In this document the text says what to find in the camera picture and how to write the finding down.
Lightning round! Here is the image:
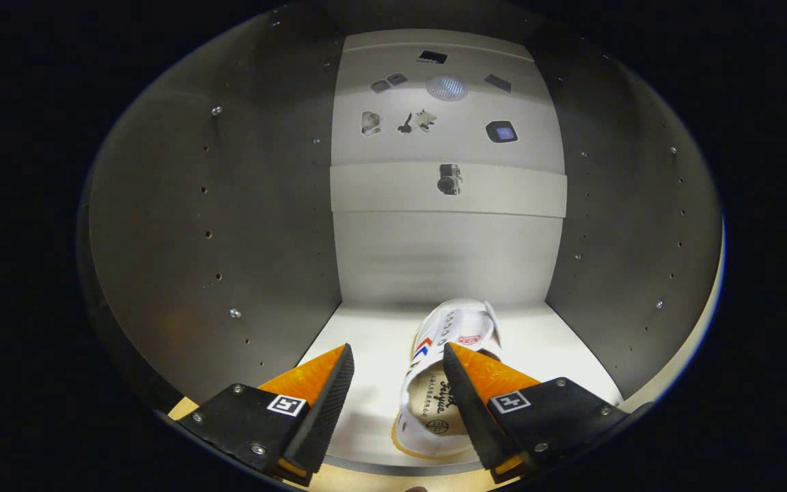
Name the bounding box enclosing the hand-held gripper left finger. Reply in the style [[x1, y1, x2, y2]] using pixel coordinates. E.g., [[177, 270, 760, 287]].
[[175, 343, 355, 487]]

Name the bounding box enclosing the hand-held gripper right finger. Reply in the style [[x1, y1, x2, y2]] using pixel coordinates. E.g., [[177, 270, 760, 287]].
[[443, 342, 630, 484]]

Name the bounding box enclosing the grey shoe cabinet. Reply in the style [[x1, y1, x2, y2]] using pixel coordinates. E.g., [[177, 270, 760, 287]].
[[78, 0, 726, 479]]

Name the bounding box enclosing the white canvas shoe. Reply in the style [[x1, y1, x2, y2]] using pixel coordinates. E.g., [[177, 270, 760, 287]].
[[392, 298, 503, 460]]

